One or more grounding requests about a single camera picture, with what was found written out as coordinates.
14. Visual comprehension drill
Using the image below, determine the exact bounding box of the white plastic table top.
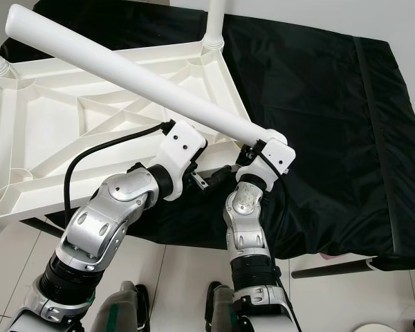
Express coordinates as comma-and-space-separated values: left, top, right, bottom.
0, 38, 253, 229

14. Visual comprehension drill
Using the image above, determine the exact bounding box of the black table cloth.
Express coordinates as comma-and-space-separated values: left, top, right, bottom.
0, 0, 415, 270

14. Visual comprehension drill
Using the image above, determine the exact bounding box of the grey robot right leg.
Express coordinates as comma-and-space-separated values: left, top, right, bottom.
207, 282, 243, 332

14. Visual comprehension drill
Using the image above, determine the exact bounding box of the grey robot leg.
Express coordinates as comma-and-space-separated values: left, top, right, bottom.
97, 280, 151, 332
207, 282, 243, 332

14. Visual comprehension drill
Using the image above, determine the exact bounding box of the black metal table leg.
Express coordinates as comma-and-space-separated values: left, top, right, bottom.
290, 257, 378, 279
38, 218, 70, 232

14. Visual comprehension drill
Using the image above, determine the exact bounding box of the grey robot left leg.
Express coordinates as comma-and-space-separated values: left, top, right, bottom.
97, 280, 151, 332

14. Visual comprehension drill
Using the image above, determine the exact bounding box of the white round object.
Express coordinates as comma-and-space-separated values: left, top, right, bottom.
353, 322, 403, 332

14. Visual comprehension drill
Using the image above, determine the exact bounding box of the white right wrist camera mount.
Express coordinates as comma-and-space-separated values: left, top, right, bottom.
235, 128, 297, 191

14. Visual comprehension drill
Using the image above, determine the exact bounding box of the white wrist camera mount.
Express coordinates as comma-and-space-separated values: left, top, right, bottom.
156, 121, 207, 201
235, 128, 297, 191

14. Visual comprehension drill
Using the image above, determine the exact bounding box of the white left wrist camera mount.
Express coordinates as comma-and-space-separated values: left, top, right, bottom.
156, 121, 207, 201

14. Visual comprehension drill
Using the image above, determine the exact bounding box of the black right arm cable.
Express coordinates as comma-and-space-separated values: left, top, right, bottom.
263, 149, 288, 208

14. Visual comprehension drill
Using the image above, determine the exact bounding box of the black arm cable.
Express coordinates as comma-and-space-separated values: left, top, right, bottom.
263, 149, 288, 208
64, 120, 175, 229

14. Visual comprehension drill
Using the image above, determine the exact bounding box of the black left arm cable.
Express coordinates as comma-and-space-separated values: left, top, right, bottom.
64, 120, 175, 229

